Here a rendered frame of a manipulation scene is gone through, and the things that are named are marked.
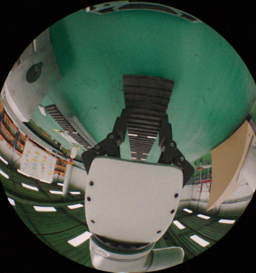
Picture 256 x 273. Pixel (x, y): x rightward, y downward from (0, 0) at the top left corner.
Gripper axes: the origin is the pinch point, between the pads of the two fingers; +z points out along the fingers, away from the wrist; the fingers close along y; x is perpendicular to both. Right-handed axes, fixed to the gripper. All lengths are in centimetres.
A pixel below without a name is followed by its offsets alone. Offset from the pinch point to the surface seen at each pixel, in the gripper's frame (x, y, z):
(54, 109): 2.8, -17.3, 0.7
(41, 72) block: 11.5, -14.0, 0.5
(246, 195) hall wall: -153, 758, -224
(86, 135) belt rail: -12.7, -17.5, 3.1
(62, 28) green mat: 18.1, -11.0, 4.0
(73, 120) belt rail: -4.3, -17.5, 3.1
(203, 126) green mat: -2.0, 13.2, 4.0
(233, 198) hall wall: -304, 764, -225
